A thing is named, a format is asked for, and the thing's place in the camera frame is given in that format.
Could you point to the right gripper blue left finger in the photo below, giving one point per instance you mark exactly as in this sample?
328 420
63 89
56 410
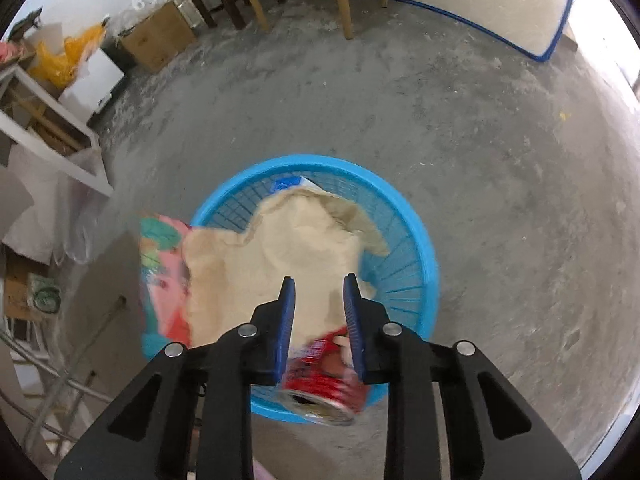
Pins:
268 354

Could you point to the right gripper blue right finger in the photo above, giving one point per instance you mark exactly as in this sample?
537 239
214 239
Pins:
365 320

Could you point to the red snack can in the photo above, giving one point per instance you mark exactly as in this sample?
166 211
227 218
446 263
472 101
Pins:
320 383

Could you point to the brown paper bag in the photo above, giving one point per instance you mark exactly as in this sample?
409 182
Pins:
314 237

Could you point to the red cartoon snack bag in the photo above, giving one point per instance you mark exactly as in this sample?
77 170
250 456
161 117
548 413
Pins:
164 283

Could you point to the blue white carton box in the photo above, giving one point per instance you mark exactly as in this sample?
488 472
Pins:
285 183

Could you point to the blue plastic trash basket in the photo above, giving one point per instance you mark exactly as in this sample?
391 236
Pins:
405 281

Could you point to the cardboard box on floor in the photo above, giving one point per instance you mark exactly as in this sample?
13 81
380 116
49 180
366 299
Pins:
159 38

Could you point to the long white shelf table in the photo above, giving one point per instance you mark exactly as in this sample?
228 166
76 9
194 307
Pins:
32 119

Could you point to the yellow plastic bag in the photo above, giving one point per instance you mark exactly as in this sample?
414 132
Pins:
60 69

